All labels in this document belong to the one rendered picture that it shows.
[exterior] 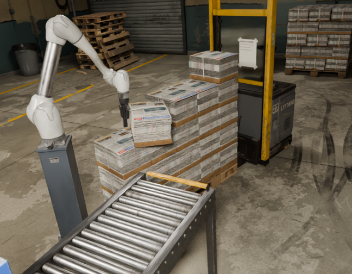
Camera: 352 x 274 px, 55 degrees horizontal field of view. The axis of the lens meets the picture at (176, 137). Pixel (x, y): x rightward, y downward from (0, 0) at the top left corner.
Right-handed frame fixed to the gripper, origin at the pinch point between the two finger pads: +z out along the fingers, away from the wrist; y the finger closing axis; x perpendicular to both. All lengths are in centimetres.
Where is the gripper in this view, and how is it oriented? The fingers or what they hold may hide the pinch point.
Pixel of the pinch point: (125, 122)
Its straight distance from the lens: 271.6
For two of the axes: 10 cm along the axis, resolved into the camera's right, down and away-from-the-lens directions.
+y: -6.9, -2.7, 6.7
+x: -7.3, 2.6, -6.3
